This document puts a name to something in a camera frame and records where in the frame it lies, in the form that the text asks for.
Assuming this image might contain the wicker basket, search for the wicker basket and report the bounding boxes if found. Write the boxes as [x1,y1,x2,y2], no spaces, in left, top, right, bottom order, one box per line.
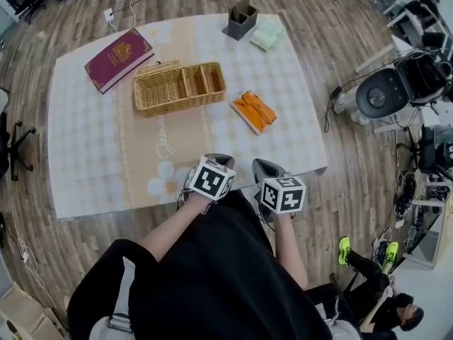
[133,59,227,118]

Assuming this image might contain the white desk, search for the white desk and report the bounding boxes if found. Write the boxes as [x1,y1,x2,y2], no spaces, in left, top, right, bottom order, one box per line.
[355,35,411,74]

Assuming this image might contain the dark round-shell backpack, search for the dark round-shell backpack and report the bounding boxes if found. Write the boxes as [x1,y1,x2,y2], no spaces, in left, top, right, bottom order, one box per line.
[355,51,453,111]

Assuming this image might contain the black office chair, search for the black office chair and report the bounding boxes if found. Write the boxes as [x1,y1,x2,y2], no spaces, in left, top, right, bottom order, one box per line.
[0,86,36,182]
[417,124,453,183]

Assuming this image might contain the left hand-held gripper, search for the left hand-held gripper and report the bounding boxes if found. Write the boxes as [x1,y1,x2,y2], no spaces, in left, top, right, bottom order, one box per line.
[182,153,237,214]

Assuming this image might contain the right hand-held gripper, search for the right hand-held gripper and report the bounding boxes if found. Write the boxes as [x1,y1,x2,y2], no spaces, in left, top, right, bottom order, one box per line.
[251,159,307,224]

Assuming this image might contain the orange packet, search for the orange packet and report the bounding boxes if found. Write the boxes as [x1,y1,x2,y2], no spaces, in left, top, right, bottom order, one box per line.
[231,89,278,137]

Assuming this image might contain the black power cable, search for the black power cable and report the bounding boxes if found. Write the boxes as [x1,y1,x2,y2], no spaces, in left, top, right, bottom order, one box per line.
[323,83,358,134]

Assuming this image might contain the checked tablecloth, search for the checked tablecloth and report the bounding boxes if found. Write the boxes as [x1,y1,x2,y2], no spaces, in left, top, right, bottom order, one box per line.
[47,12,328,221]

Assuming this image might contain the white equipment shelf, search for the white equipment shelf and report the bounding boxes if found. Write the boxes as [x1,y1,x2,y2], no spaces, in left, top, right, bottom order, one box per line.
[396,178,453,271]

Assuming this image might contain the grey pen holder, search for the grey pen holder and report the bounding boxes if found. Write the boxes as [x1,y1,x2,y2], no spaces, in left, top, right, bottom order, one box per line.
[222,0,259,42]

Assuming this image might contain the maroon hardcover book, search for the maroon hardcover book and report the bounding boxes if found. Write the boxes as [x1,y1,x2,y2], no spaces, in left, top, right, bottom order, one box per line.
[84,28,156,95]

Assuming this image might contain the person's right forearm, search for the person's right forearm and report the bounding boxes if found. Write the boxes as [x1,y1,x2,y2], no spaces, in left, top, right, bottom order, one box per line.
[272,212,309,290]

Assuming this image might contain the grey backpack strap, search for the grey backpack strap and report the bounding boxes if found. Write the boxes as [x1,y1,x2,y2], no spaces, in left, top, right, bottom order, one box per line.
[314,302,355,340]
[88,256,135,340]

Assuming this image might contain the person's black clothing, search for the person's black clothing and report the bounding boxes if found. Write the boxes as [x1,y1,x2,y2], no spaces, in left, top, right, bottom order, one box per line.
[67,189,355,340]

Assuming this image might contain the person's left forearm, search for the person's left forearm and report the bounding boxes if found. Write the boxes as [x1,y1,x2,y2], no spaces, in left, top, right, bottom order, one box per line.
[139,193,213,264]

